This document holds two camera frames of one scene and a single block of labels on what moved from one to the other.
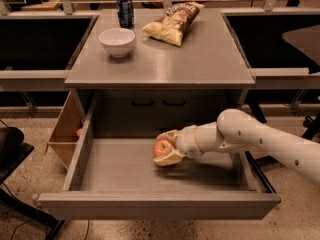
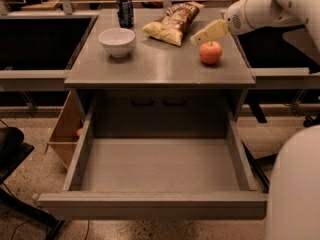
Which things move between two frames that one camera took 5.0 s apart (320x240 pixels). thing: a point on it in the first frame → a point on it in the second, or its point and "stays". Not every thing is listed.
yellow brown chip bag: (173, 26) stays
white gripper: (187, 141) → (234, 22)
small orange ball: (78, 132) stays
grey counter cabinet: (160, 87) stays
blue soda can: (125, 11) stays
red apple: (162, 148) → (210, 52)
